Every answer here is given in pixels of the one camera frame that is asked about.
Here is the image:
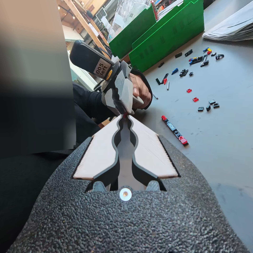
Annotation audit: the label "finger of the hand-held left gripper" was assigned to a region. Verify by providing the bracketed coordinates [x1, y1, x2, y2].
[114, 72, 134, 115]
[104, 89, 124, 116]

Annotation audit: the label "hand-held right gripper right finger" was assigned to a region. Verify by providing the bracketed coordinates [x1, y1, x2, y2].
[127, 115, 181, 186]

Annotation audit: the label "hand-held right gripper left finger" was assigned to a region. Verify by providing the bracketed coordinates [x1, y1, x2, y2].
[73, 115, 124, 185]

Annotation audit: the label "black brick strip red studs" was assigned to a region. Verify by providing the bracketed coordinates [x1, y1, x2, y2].
[161, 115, 189, 147]

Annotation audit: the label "person's left forearm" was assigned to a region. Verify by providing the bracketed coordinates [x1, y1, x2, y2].
[73, 82, 121, 125]

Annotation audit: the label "person's left hand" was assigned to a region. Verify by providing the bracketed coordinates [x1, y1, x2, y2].
[129, 73, 152, 108]

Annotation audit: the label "green plastic bin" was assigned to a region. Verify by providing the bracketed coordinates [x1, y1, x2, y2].
[128, 0, 204, 73]
[108, 0, 186, 59]

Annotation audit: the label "clear plastic bag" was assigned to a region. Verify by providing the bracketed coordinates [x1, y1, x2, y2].
[108, 0, 153, 43]

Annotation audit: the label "person's black clothed legs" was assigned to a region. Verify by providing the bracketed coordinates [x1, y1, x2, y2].
[0, 103, 103, 253]

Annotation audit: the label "scattered loose toy brick parts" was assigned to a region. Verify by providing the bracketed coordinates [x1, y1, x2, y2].
[157, 47, 225, 77]

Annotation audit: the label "open instruction booklet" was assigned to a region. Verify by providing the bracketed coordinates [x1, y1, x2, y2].
[202, 0, 253, 42]

